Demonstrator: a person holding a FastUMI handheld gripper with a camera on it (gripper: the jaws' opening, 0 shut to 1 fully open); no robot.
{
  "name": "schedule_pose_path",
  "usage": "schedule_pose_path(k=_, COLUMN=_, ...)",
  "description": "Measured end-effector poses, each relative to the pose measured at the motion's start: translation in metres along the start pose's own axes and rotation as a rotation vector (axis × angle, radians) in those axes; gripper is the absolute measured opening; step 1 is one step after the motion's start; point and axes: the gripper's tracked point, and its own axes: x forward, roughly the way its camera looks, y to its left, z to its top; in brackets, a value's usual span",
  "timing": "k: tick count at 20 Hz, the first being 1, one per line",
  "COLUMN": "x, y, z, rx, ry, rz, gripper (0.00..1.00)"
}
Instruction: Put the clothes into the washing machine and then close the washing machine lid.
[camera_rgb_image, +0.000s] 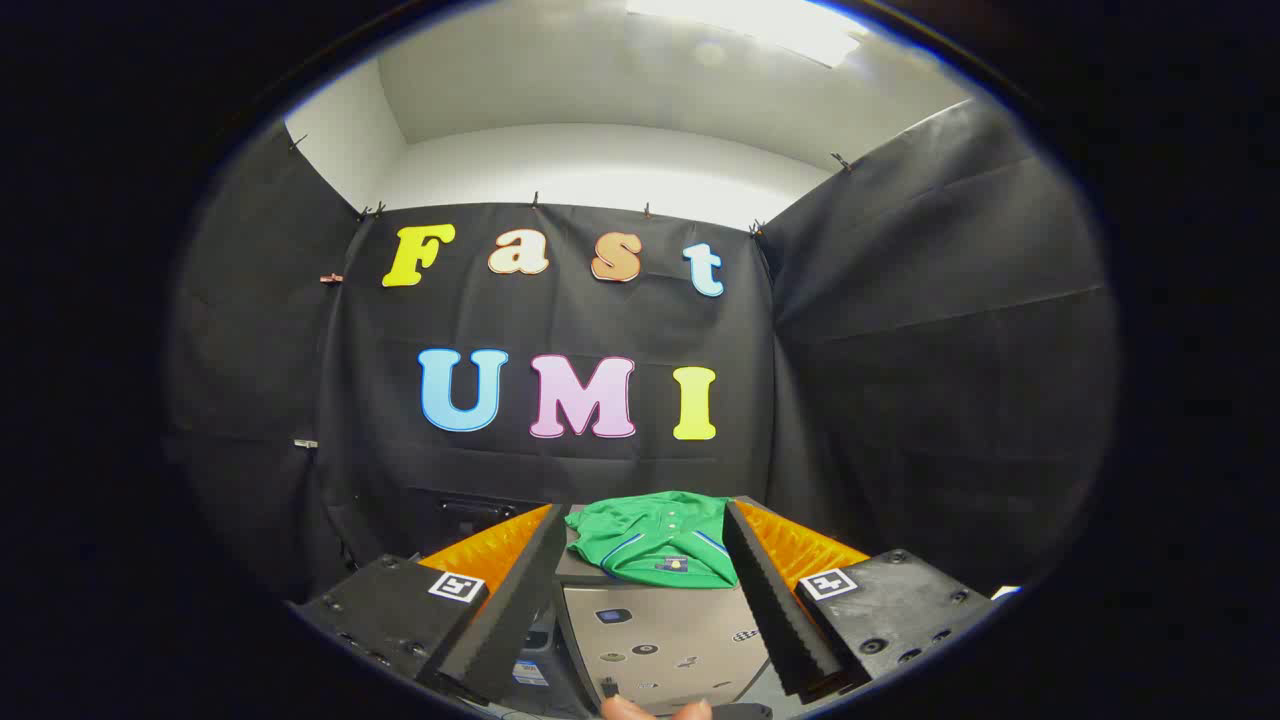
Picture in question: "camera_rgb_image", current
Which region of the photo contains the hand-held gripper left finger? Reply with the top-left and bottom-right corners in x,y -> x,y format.
290,503 -> 571,705

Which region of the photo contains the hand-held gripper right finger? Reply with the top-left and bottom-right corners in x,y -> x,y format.
724,498 -> 997,702

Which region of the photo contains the green polo shirt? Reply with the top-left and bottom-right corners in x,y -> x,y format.
565,491 -> 741,589

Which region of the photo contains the black backdrop cloth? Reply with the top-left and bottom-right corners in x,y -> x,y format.
165,95 -> 1119,611

